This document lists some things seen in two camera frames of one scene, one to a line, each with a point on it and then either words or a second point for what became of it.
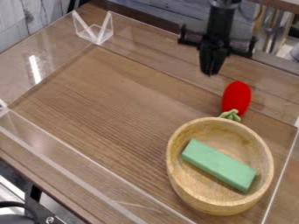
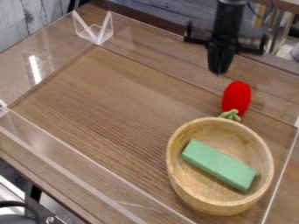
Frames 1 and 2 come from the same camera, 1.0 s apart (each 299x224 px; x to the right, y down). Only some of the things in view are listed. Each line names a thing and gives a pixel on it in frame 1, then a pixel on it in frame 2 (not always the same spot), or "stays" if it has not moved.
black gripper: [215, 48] to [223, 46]
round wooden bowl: [199, 191] stays
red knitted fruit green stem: [236, 100] stays
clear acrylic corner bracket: [94, 33] stays
